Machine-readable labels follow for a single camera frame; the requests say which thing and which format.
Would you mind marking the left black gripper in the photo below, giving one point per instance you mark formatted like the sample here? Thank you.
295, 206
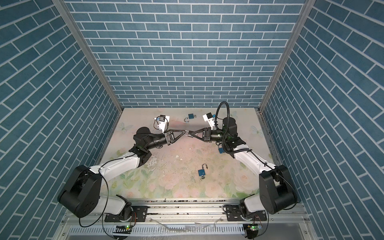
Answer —
169, 138

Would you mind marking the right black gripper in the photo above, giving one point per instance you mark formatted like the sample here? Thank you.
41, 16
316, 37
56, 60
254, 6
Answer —
207, 135

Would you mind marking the black padlock with keys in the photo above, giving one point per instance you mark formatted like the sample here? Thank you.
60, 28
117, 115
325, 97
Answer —
188, 134

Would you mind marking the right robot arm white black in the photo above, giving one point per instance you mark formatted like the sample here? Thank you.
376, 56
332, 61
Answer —
276, 190

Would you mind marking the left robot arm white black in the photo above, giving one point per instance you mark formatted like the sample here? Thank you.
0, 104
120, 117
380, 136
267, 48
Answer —
81, 194

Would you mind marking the blue padlock near with key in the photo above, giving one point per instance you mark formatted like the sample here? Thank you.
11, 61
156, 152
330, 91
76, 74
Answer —
202, 172

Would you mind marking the floral table mat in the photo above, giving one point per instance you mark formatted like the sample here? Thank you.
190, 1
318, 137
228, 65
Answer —
172, 171

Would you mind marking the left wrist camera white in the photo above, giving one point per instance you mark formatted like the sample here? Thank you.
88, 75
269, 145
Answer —
161, 122

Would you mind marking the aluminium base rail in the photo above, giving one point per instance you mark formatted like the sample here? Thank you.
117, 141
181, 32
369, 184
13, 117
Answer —
190, 220

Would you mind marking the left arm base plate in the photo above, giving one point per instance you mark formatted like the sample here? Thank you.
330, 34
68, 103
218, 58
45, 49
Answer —
130, 214

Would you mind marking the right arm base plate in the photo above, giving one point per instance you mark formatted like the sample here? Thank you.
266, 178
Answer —
236, 213

